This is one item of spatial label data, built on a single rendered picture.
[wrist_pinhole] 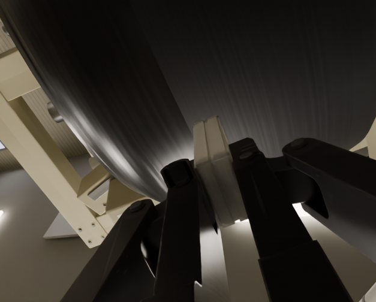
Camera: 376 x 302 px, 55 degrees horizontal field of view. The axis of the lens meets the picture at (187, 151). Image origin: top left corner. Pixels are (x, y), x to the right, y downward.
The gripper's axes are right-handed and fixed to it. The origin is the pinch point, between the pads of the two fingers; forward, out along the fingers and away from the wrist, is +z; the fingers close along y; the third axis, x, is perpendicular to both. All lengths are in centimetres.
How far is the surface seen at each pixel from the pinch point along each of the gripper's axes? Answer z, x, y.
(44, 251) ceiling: 356, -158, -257
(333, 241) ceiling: 242, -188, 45
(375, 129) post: 47, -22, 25
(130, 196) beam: 69, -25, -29
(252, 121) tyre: 12.5, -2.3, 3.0
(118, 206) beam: 67, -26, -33
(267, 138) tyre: 14.0, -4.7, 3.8
